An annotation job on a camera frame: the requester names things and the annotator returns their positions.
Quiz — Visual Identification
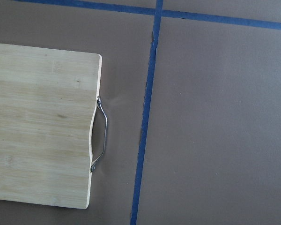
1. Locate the wooden cutting board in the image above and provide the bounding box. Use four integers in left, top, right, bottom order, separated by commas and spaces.
0, 44, 102, 209

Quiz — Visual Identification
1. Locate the metal cutting board handle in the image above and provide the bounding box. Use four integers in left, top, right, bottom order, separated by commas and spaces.
90, 96, 108, 173

